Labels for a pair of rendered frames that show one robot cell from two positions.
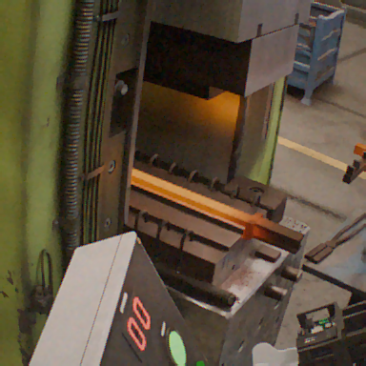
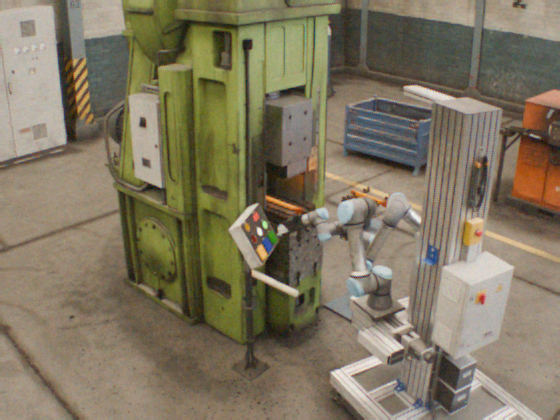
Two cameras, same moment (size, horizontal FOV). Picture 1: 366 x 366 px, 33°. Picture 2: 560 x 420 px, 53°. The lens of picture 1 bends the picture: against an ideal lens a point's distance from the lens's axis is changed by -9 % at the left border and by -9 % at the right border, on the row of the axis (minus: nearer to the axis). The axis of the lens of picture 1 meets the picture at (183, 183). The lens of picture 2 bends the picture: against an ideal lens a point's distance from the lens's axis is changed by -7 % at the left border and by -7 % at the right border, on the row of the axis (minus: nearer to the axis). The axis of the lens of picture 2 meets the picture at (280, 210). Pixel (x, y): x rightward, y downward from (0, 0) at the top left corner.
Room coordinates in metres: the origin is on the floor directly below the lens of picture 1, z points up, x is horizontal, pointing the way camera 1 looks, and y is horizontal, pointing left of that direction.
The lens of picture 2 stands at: (-2.67, -0.98, 2.74)
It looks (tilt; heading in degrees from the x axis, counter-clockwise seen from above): 25 degrees down; 15
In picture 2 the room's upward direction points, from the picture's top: straight up
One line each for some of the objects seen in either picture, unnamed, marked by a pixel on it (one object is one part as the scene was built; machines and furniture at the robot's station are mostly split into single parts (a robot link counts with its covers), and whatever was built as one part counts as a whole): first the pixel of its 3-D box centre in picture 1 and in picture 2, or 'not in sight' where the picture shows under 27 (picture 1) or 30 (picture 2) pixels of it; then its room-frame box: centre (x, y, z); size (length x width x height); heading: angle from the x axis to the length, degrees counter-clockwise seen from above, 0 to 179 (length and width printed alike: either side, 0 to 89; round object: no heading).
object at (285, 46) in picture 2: not in sight; (262, 50); (1.19, 0.18, 2.06); 0.44 x 0.41 x 0.47; 63
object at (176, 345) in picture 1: (176, 349); not in sight; (0.55, -0.02, 1.09); 0.05 x 0.03 x 0.04; 153
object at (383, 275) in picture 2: not in sight; (380, 279); (0.26, -0.78, 0.98); 0.13 x 0.12 x 0.14; 133
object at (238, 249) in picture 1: (141, 208); (274, 208); (1.08, 0.07, 0.96); 0.42 x 0.20 x 0.09; 63
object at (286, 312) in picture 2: not in sight; (278, 290); (1.14, 0.06, 0.23); 0.55 x 0.37 x 0.47; 63
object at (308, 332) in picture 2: not in sight; (298, 330); (0.96, -0.16, 0.01); 0.58 x 0.39 x 0.01; 153
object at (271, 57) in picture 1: (163, 27); (274, 160); (1.08, 0.07, 1.32); 0.42 x 0.20 x 0.10; 63
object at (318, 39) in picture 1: (263, 33); (394, 132); (5.15, -0.48, 0.36); 1.20 x 0.80 x 0.72; 65
